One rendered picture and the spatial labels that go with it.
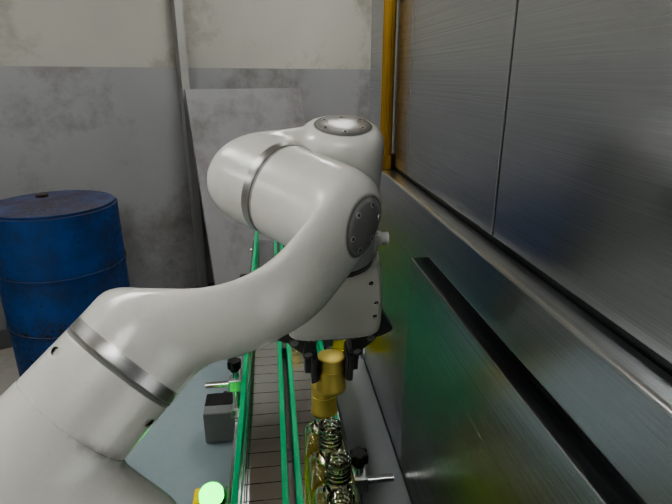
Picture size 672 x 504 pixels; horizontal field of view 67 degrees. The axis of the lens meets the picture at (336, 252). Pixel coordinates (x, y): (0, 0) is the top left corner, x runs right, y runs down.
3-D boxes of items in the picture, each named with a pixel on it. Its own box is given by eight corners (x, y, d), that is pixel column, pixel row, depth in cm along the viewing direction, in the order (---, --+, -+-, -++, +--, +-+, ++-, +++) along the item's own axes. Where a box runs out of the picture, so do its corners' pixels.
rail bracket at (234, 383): (244, 421, 104) (240, 364, 99) (207, 424, 103) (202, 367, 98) (245, 409, 107) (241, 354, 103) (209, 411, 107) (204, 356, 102)
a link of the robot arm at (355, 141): (279, 175, 33) (189, 138, 38) (282, 299, 39) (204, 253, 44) (403, 121, 43) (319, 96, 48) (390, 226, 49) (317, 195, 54)
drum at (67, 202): (12, 353, 297) (-25, 196, 266) (124, 324, 332) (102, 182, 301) (25, 409, 247) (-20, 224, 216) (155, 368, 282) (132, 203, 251)
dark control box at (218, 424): (241, 442, 116) (238, 411, 113) (205, 445, 115) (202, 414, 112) (242, 419, 124) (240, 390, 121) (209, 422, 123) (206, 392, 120)
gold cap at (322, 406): (336, 402, 70) (336, 375, 69) (338, 418, 67) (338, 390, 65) (310, 403, 70) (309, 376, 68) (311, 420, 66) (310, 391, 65)
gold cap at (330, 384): (348, 395, 59) (348, 362, 57) (317, 398, 58) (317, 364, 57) (343, 378, 62) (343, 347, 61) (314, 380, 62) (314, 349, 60)
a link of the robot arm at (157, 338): (121, 360, 40) (287, 177, 47) (230, 457, 33) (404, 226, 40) (46, 309, 33) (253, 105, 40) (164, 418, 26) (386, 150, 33)
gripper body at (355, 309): (378, 223, 54) (370, 304, 60) (282, 226, 52) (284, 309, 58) (395, 263, 47) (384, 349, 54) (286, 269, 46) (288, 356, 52)
